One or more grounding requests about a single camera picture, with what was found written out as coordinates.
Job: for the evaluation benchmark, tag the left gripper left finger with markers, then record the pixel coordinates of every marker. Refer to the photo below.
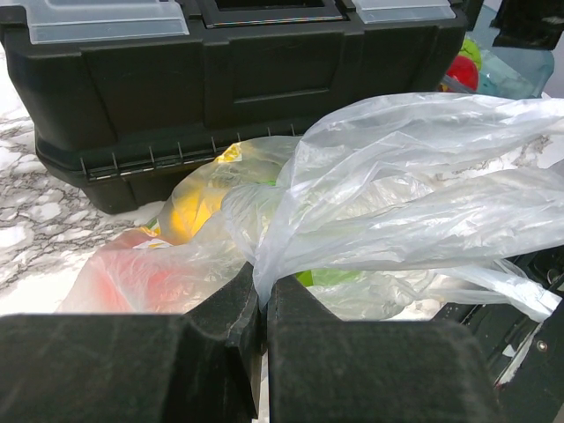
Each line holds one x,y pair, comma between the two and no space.
202,366

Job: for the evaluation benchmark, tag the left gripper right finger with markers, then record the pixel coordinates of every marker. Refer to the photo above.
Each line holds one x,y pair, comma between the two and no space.
325,369

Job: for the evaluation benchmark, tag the clear plastic bag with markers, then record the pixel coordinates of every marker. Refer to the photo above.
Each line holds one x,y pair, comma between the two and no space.
377,200

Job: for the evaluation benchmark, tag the red fake fruit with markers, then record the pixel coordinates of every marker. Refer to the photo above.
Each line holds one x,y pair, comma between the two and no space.
462,76
140,276

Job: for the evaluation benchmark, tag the green fake fruit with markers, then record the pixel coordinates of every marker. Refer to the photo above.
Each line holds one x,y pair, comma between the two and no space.
471,51

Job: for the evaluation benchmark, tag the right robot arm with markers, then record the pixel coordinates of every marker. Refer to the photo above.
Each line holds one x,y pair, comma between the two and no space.
528,24

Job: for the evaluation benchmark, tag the yellow fake fruit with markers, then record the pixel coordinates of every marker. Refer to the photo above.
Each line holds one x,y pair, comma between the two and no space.
192,207

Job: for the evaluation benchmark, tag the black plastic toolbox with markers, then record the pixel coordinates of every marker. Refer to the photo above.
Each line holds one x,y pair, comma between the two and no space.
127,97

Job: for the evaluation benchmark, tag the blue transparent tray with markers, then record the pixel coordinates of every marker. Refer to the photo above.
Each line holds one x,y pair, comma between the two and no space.
513,73

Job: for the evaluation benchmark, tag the black metal base rail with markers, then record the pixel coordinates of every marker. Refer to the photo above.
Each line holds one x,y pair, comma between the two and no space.
514,308

